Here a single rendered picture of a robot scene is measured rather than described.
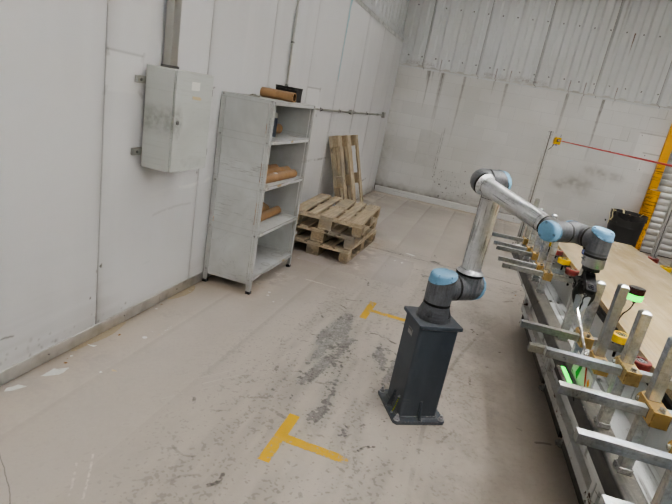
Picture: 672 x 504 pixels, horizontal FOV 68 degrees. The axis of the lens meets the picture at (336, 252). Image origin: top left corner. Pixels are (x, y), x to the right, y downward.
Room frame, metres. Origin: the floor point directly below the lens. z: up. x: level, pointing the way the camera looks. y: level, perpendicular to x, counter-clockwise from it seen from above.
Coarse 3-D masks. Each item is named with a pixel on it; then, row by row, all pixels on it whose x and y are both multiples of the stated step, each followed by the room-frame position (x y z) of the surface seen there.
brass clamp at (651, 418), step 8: (640, 392) 1.42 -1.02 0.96; (640, 400) 1.39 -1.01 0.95; (648, 400) 1.36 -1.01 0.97; (656, 408) 1.32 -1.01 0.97; (648, 416) 1.32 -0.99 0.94; (656, 416) 1.30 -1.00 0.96; (664, 416) 1.29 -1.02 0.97; (648, 424) 1.30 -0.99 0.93; (656, 424) 1.29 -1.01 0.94; (664, 424) 1.29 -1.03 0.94
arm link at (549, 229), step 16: (480, 176) 2.52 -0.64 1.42; (480, 192) 2.52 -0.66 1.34; (496, 192) 2.41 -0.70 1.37; (512, 192) 2.37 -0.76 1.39; (512, 208) 2.29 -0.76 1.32; (528, 208) 2.23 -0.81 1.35; (528, 224) 2.21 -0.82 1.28; (544, 224) 2.10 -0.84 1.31; (560, 224) 2.09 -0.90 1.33; (544, 240) 2.09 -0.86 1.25; (560, 240) 2.09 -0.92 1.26
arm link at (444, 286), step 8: (432, 272) 2.59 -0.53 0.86; (440, 272) 2.59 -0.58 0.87; (448, 272) 2.60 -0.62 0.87; (432, 280) 2.56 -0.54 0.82; (440, 280) 2.53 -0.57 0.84; (448, 280) 2.53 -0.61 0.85; (456, 280) 2.56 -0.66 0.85; (432, 288) 2.55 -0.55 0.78; (440, 288) 2.53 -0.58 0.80; (448, 288) 2.53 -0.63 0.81; (456, 288) 2.56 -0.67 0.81; (424, 296) 2.60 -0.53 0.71; (432, 296) 2.54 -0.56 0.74; (440, 296) 2.52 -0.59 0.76; (448, 296) 2.53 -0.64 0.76; (456, 296) 2.56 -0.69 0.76; (440, 304) 2.52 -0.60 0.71; (448, 304) 2.54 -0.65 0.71
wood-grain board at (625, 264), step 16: (576, 256) 3.44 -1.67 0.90; (608, 256) 3.64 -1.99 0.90; (624, 256) 3.75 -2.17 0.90; (640, 256) 3.86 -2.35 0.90; (608, 272) 3.15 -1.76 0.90; (624, 272) 3.23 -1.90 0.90; (640, 272) 3.32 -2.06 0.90; (656, 272) 3.41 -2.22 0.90; (608, 288) 2.77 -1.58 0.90; (656, 288) 2.97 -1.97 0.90; (608, 304) 2.47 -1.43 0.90; (640, 304) 2.57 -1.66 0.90; (656, 304) 2.63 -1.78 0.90; (624, 320) 2.26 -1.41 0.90; (656, 320) 2.35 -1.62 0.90; (656, 336) 2.12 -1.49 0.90; (640, 352) 1.92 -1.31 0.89; (656, 352) 1.93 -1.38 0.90
